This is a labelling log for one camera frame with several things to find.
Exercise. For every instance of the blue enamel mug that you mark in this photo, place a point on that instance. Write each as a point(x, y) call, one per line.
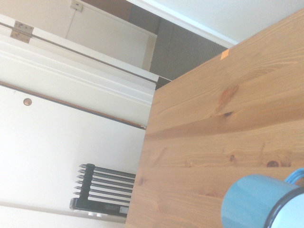
point(249, 197)

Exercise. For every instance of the black and white radiator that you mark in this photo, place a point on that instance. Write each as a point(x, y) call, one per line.
point(107, 187)

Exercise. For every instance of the white hinged door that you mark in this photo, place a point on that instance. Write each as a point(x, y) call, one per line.
point(107, 40)

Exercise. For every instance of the orange tape piece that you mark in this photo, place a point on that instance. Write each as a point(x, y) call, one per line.
point(225, 54)

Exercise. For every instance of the white door with round hole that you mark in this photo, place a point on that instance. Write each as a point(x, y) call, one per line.
point(59, 142)

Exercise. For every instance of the brass door hinge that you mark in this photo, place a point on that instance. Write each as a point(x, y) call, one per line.
point(21, 31)

